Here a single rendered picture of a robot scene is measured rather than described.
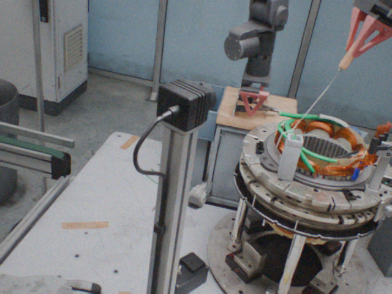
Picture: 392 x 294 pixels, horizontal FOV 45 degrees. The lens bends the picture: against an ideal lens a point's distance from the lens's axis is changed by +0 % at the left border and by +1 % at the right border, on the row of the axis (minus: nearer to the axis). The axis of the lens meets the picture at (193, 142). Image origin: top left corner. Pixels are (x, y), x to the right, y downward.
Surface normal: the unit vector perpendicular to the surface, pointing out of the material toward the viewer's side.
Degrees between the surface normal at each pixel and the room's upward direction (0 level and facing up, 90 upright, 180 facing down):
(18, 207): 0
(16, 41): 90
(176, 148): 90
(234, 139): 90
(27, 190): 0
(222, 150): 90
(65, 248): 0
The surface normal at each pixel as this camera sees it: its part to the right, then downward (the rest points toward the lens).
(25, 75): -0.24, 0.48
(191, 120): 0.77, 0.41
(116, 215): 0.13, -0.85
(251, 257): -0.82, 0.21
